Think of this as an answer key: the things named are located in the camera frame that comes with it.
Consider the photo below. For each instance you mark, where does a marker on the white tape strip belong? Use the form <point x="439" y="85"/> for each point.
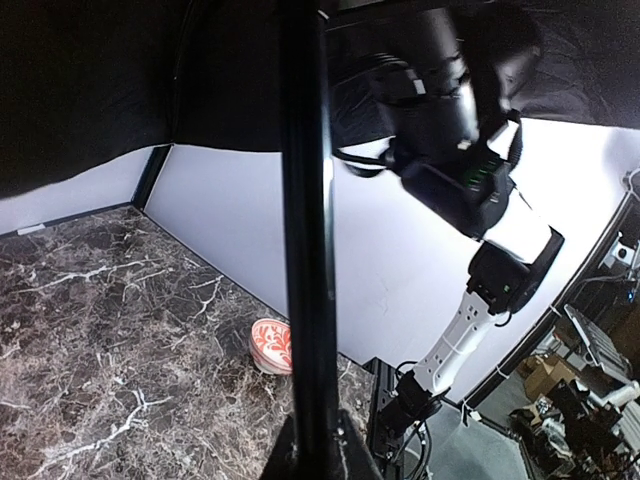
<point x="30" y="229"/>

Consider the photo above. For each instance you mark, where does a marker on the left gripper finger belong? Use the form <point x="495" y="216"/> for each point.
<point x="338" y="453"/>

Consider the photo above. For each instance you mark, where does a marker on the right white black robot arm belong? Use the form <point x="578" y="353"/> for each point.
<point x="444" y="80"/>

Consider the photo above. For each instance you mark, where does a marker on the mint and black folding umbrella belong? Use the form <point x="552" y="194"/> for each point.
<point x="83" y="82"/>

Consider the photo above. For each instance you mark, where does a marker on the red white patterned bowl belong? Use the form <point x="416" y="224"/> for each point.
<point x="270" y="346"/>

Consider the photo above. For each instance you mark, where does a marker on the right black frame post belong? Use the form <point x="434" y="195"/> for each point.
<point x="149" y="176"/>

